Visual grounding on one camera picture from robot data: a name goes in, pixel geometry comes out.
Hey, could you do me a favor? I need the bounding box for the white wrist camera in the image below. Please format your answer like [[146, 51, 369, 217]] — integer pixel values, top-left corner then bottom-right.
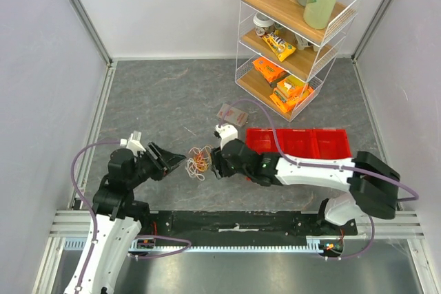
[[214, 124, 238, 149], [119, 131, 146, 156]]

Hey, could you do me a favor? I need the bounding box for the grey slotted cable duct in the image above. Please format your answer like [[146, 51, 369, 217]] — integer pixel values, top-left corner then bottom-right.
[[63, 238, 323, 254]]

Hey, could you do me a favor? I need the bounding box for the white wire wooden shelf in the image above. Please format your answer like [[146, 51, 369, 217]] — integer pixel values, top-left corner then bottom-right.
[[235, 0, 362, 121]]

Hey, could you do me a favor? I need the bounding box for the orange snack pack upper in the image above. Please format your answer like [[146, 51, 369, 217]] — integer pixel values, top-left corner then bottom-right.
[[252, 57, 286, 83]]

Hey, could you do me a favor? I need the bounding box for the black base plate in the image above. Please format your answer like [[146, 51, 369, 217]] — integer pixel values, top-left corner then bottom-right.
[[140, 211, 358, 246]]

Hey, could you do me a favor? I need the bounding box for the orange snack box stack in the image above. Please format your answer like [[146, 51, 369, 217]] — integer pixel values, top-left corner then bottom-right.
[[269, 75, 314, 114]]

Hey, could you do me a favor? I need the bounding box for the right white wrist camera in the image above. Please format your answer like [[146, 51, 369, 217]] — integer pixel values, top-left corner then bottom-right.
[[214, 124, 238, 149]]

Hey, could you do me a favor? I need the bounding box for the white lidded cup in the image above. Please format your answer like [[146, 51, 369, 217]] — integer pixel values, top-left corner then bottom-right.
[[253, 12, 274, 37]]

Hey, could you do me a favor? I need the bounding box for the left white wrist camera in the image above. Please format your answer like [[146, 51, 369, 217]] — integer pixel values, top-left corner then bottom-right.
[[119, 131, 146, 156]]

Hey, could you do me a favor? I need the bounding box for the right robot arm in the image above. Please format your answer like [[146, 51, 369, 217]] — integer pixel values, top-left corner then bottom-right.
[[210, 138, 400, 235]]

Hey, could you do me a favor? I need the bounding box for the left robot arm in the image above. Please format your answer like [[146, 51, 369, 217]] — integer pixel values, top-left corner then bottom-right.
[[64, 139, 185, 293]]

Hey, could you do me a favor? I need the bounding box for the white cable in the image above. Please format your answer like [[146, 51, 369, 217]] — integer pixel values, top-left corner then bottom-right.
[[185, 146, 212, 182]]

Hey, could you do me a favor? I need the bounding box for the yellow candy bag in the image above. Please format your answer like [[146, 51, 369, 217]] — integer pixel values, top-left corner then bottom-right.
[[262, 32, 296, 62]]

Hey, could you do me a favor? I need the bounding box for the white object on shelf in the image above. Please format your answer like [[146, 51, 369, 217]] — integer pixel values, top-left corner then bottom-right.
[[294, 34, 320, 52]]

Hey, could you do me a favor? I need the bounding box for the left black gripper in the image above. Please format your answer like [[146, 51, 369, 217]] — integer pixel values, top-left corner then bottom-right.
[[127, 140, 186, 188]]

